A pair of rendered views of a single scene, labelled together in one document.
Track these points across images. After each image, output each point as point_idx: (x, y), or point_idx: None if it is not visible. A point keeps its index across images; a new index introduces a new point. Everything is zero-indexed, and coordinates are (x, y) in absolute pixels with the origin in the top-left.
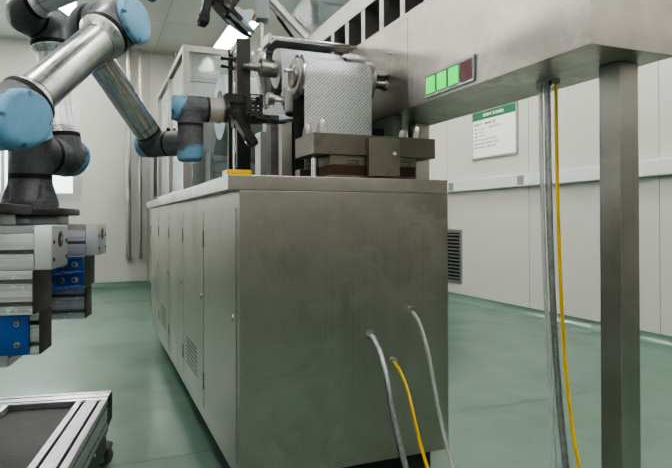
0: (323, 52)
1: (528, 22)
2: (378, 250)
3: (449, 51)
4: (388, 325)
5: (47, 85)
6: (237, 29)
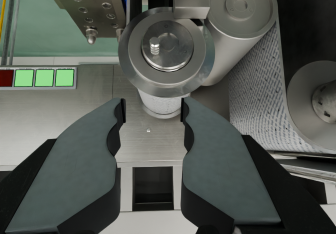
0: (291, 159)
1: None
2: None
3: (32, 102)
4: None
5: None
6: (202, 123)
